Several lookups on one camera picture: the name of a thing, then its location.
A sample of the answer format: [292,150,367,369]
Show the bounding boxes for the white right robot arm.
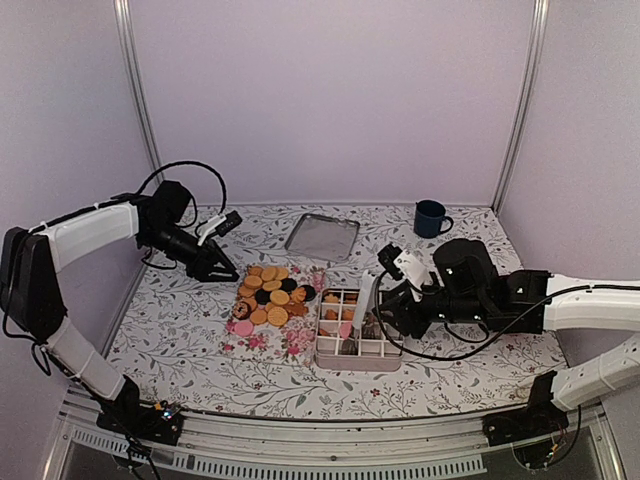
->
[374,238,639,436]

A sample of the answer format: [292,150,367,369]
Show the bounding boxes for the left aluminium frame post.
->
[113,0,162,171]

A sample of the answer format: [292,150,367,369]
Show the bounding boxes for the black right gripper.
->
[372,274,489,340]

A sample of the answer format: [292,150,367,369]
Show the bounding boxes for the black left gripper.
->
[143,221,240,282]

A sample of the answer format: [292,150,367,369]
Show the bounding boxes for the dark blue mug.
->
[413,200,454,239]

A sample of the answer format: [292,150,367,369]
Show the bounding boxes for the floral rectangular tray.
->
[219,264,325,364]

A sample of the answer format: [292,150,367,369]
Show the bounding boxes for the silver tin lid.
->
[284,213,360,262]

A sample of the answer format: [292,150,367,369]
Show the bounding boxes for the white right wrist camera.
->
[377,243,434,302]

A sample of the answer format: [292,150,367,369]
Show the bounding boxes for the pink divided cookie tin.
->
[314,288,403,373]

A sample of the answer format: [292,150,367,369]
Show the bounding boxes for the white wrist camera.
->
[377,243,434,302]
[196,210,242,246]

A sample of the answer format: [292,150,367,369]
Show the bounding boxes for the aluminium frame post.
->
[113,0,162,171]
[491,0,550,216]

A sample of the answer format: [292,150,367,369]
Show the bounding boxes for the pink sandwich cookie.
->
[233,320,254,338]
[339,322,353,340]

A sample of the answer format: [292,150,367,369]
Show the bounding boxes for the front aluminium rail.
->
[43,388,626,479]

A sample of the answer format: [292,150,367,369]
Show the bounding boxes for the silver white tongs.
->
[337,270,384,358]

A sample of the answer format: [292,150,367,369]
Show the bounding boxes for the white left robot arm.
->
[1,181,242,434]

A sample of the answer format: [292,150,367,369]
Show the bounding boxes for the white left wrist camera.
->
[196,210,242,246]

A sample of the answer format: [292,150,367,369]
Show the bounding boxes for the right aluminium frame post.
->
[491,0,550,216]

